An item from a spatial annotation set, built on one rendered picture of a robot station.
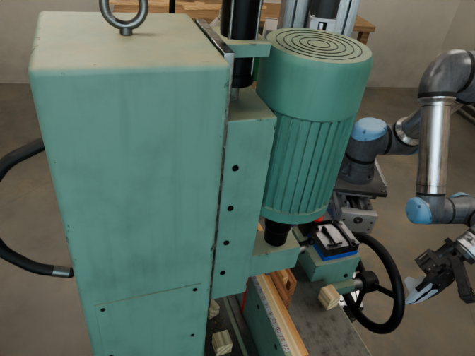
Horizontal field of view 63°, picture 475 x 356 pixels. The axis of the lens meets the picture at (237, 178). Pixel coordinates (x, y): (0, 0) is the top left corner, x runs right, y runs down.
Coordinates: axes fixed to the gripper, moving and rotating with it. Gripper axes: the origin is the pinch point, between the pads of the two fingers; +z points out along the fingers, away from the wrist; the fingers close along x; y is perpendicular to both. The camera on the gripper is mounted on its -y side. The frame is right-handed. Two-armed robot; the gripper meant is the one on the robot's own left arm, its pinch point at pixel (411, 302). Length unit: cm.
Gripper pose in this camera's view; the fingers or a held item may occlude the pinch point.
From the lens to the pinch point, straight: 121.8
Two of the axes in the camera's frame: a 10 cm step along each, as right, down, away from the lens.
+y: -2.9, -5.3, 8.0
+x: -6.3, -5.2, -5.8
